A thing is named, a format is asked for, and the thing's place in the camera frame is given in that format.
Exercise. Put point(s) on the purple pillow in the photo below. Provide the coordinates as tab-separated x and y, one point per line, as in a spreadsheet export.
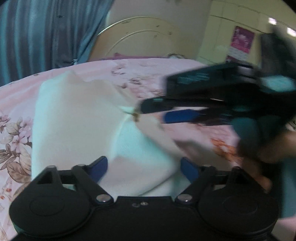
122	56

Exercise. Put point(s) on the person's right hand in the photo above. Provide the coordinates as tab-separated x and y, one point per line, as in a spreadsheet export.
281	149

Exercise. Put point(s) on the cream wardrobe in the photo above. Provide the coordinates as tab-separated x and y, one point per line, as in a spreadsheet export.
233	29

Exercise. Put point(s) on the pink floral bed sheet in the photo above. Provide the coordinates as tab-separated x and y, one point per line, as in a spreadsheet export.
143	78

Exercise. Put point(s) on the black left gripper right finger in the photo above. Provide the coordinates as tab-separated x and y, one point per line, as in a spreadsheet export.
200	178

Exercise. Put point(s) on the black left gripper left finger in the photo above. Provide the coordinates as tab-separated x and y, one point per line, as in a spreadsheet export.
87	178

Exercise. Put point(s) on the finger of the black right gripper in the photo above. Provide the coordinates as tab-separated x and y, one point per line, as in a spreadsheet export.
158	104
203	116

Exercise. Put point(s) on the blue grey curtain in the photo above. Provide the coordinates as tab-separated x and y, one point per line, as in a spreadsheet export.
38	36

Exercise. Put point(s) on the pink wall poster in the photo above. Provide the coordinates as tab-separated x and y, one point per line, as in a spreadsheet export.
240	45

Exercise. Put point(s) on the white cloth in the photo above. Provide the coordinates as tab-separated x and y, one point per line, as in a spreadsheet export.
76	122

